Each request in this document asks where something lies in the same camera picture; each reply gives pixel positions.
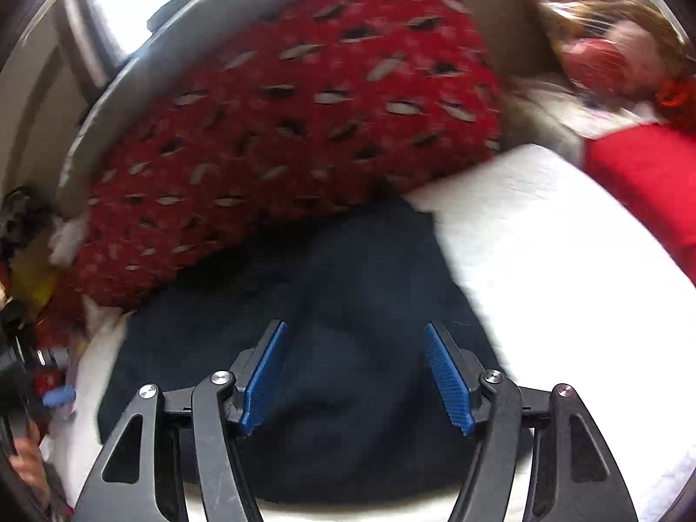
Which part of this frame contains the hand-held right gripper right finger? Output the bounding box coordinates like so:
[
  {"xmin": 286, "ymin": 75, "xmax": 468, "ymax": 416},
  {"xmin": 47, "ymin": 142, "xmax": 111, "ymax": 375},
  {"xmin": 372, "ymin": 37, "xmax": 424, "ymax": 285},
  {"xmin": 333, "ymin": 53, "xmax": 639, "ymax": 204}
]
[{"xmin": 424, "ymin": 322, "xmax": 639, "ymax": 522}]

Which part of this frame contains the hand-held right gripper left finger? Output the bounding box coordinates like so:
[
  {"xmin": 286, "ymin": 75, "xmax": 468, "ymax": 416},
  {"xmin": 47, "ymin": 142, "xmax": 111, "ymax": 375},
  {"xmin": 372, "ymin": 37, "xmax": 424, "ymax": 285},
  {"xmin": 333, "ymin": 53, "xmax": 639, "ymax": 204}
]
[{"xmin": 73, "ymin": 320, "xmax": 289, "ymax": 522}]

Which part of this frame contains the navy zip jacket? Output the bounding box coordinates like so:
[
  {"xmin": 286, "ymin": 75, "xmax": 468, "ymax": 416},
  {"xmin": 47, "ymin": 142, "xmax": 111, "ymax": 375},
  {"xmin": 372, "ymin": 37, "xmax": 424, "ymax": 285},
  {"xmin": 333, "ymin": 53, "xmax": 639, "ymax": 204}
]
[{"xmin": 98, "ymin": 196, "xmax": 534, "ymax": 504}]

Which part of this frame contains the pile of mixed clothes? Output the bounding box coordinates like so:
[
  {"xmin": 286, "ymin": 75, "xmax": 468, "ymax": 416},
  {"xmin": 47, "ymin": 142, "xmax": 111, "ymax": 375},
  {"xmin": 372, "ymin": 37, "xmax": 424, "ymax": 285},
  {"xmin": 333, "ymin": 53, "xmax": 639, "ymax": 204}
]
[{"xmin": 0, "ymin": 185, "xmax": 55, "ymax": 262}]

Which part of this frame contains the person's left hand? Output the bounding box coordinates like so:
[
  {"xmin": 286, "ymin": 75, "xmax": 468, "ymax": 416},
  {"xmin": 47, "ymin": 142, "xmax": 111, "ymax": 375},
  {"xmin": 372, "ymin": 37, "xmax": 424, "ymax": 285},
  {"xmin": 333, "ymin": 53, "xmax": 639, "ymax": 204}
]
[{"xmin": 10, "ymin": 423, "xmax": 52, "ymax": 504}]

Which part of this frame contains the white plastic bag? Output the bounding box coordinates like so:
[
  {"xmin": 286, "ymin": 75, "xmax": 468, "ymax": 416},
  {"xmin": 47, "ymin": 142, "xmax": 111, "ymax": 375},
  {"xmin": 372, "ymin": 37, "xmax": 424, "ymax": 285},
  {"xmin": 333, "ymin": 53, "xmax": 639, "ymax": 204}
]
[{"xmin": 49, "ymin": 214, "xmax": 90, "ymax": 267}]

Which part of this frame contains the white bed blanket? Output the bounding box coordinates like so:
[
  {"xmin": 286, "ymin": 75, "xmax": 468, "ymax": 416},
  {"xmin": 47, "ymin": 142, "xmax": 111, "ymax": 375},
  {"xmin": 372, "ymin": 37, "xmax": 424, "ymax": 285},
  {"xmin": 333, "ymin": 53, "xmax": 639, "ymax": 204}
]
[{"xmin": 49, "ymin": 144, "xmax": 696, "ymax": 522}]

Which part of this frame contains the red patterned quilt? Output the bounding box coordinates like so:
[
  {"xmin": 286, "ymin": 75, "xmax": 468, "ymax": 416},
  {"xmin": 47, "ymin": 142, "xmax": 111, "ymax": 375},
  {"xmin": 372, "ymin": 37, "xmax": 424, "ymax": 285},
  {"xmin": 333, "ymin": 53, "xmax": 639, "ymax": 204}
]
[{"xmin": 70, "ymin": 0, "xmax": 504, "ymax": 311}]

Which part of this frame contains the red cushion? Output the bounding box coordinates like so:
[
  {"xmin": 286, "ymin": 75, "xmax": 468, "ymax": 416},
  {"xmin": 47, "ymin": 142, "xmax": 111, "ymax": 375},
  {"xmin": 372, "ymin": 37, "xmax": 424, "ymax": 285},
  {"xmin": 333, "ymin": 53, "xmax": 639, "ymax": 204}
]
[{"xmin": 584, "ymin": 122, "xmax": 696, "ymax": 284}]

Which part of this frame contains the beige cloth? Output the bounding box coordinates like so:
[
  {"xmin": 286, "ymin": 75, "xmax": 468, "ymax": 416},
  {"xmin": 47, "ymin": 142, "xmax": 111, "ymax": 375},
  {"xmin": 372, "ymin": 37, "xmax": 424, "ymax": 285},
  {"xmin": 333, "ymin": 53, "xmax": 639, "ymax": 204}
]
[{"xmin": 505, "ymin": 76, "xmax": 642, "ymax": 169}]

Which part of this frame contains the red yarn decoration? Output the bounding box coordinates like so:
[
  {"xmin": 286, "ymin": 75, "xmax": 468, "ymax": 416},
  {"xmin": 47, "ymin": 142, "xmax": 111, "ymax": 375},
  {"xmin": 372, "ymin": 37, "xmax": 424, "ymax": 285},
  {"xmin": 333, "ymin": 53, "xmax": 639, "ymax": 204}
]
[{"xmin": 655, "ymin": 73, "xmax": 696, "ymax": 134}]

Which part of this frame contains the doll in plastic bag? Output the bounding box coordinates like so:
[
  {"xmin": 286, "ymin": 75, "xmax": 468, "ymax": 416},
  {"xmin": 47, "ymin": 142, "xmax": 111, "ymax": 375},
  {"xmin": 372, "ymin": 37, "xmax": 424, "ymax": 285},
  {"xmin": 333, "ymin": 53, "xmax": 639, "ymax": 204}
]
[{"xmin": 525, "ymin": 0, "xmax": 696, "ymax": 120}]

